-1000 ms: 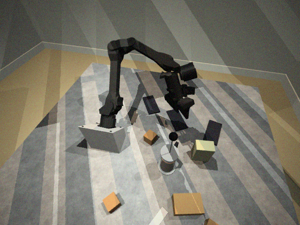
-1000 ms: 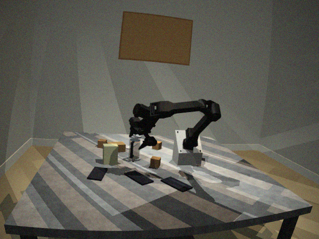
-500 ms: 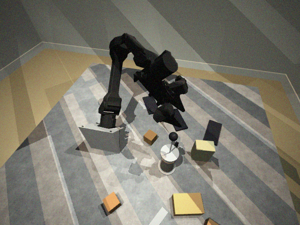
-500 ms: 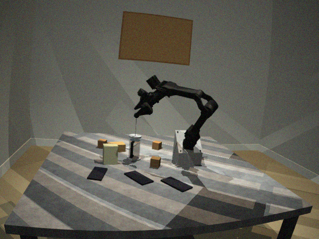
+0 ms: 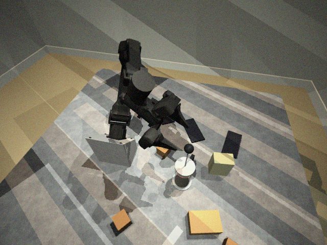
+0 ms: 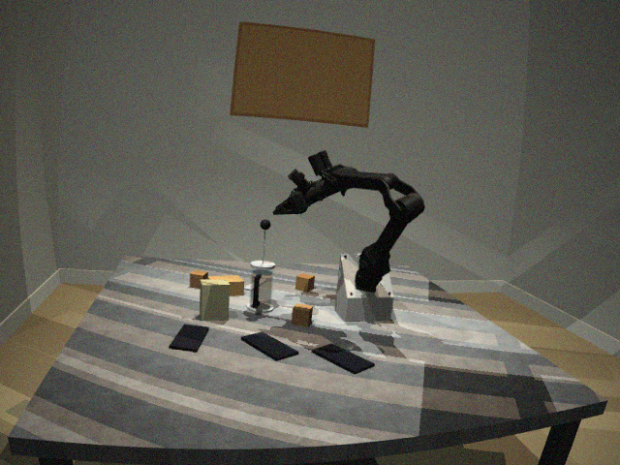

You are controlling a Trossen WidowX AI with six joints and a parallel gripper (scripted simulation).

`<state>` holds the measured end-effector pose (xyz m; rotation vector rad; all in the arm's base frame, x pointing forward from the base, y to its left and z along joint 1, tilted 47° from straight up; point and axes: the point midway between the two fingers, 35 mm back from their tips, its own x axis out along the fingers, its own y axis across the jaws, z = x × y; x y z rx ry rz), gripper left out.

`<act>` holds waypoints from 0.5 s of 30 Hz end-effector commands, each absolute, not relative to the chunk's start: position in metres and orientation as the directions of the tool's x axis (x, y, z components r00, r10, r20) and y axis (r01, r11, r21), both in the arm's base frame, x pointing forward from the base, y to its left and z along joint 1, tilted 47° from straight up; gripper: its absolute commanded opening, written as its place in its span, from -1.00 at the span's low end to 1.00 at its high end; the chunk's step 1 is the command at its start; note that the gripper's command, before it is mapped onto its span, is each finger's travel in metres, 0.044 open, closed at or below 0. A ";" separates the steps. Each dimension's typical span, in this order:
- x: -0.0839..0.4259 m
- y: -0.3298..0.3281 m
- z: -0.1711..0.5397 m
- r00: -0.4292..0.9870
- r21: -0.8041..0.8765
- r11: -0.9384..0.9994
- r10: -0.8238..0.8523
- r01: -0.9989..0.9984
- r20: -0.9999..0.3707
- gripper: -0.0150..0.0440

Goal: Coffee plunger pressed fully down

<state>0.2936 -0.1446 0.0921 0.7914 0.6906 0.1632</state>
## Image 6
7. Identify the tan rectangular box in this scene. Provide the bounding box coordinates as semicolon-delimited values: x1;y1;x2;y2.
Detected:
208;275;244;296

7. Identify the brown cardboard box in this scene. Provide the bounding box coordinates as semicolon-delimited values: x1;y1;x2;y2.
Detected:
189;270;208;289
295;273;315;293
291;303;313;326

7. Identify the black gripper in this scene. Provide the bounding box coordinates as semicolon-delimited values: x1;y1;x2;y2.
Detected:
272;180;326;215

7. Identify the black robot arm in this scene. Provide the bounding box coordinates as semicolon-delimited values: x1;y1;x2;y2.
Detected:
288;150;425;293

